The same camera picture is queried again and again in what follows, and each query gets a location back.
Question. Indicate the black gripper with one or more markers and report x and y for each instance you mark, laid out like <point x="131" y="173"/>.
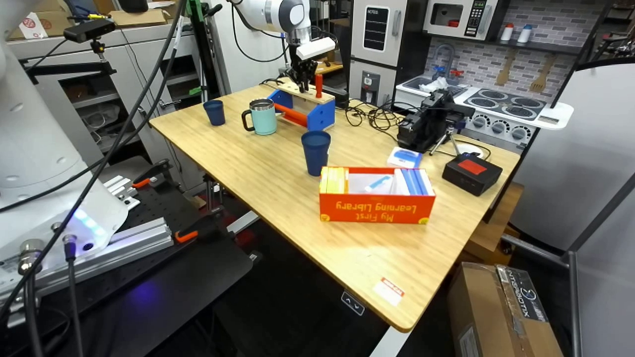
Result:
<point x="302" y="64"/>

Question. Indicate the red toy bolt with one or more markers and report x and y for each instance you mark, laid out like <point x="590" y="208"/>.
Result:
<point x="318" y="85"/>

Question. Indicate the small wooden side table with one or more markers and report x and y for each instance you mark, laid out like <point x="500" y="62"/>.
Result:
<point x="330" y="68"/>

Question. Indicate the blue wooden toy workbench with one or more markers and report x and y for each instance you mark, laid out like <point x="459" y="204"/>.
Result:
<point x="310" y="109"/>

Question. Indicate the tall blue plastic cup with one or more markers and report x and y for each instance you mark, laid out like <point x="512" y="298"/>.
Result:
<point x="316" y="153"/>

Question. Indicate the white machine black panel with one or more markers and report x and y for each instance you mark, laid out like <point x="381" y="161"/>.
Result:
<point x="377" y="46"/>

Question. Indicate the small dark blue cup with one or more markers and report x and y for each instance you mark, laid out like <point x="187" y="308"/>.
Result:
<point x="214" y="113"/>

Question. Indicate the green black stand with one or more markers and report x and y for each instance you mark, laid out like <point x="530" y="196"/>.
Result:
<point x="201" y="46"/>

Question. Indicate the blue white card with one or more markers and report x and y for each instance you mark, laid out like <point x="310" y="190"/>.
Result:
<point x="403" y="157"/>

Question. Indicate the orange book box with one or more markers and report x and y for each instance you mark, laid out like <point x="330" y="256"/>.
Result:
<point x="377" y="208"/>

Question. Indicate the grey metal cabinet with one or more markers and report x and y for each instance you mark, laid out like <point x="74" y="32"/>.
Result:
<point x="141" y="71"/>

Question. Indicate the white toy microwave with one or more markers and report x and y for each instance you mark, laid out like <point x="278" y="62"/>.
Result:
<point x="457" y="16"/>

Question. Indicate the black box red top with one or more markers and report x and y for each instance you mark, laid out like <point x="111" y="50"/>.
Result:
<point x="470" y="173"/>

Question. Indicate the white toy stove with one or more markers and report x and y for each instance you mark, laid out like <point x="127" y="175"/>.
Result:
<point x="508" y="109"/>

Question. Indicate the white bottle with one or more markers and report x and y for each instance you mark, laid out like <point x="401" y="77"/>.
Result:
<point x="524" y="34"/>
<point x="506" y="32"/>

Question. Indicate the red white sticker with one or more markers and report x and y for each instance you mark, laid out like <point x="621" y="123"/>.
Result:
<point x="389" y="290"/>

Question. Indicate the black table control panel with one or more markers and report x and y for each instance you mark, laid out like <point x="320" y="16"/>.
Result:
<point x="351" y="302"/>

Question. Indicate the flat cardboard box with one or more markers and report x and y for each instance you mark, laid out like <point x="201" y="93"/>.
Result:
<point x="32" y="20"/>

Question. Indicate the grey toy fridge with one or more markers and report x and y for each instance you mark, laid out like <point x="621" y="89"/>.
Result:
<point x="582" y="171"/>

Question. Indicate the brown cardboard box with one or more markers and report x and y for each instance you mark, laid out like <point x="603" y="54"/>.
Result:
<point x="496" y="317"/>

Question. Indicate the white wrist camera block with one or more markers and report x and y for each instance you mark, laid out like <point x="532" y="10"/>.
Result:
<point x="316" y="48"/>

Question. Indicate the black camera on stand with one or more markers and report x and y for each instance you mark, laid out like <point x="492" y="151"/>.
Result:
<point x="89" y="30"/>

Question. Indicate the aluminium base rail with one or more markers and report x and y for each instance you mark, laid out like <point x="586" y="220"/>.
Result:
<point x="125" y="240"/>

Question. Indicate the black robot mount platform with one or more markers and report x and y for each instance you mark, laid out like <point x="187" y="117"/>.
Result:
<point x="171" y="290"/>

